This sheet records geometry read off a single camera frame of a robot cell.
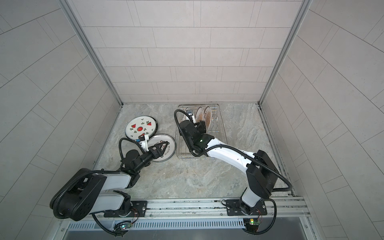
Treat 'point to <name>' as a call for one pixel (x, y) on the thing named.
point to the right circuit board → (252, 221)
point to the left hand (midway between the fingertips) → (169, 144)
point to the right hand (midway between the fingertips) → (188, 123)
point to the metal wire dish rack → (217, 129)
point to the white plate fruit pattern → (140, 125)
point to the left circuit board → (125, 226)
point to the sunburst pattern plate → (207, 117)
